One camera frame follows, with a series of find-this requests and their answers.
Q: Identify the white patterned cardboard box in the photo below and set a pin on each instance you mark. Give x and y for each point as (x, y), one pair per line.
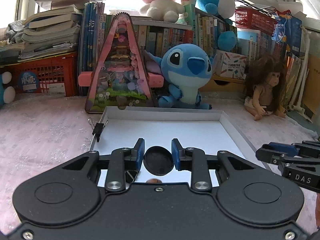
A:
(230, 65)

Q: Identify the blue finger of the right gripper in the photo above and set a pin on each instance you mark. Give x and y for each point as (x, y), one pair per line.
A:
(283, 146)
(279, 156)

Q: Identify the Doraemon plush toy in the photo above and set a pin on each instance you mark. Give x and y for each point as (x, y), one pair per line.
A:
(7, 92)

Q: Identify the large black binder clip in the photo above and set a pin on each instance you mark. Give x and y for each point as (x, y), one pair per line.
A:
(130, 176)

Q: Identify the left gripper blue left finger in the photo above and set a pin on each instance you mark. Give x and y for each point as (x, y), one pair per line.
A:
(120, 161)

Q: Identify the small black binder clip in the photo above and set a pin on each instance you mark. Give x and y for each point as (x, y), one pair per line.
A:
(97, 128)

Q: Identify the red wire basket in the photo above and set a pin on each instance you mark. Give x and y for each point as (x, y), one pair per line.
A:
(249, 18)

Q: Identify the row of books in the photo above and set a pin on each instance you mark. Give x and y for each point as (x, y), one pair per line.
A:
(156, 37)

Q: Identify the stack of books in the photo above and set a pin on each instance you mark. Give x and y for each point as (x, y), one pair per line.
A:
(54, 30)

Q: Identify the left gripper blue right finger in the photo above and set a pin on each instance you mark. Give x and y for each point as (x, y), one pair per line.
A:
(194, 160)

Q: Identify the Stitch plush toy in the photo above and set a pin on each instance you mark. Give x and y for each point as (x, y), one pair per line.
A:
(187, 68)

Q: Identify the wooden drawer shelf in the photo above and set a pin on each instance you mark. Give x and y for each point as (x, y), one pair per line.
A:
(224, 84)

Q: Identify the black round lid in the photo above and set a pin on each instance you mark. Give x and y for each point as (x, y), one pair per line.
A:
(158, 161)

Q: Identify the person right hand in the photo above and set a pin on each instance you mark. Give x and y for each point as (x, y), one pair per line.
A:
(317, 211)

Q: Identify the pink triangular dollhouse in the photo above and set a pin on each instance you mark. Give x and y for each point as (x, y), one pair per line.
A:
(120, 78)

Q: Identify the brown haired doll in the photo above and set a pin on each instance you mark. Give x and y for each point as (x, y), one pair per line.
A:
(265, 86)

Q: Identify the pink bunny plush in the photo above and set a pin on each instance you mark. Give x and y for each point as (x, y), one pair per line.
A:
(162, 10)

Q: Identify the small brown acorn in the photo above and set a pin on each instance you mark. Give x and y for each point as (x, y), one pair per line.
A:
(154, 181)

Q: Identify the blue white plush toy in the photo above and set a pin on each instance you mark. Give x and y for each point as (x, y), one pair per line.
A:
(224, 10)

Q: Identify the white cardboard box tray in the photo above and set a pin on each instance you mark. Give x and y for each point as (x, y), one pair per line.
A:
(210, 130)

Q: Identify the red plastic crate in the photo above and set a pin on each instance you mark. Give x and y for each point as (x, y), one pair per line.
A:
(55, 75)

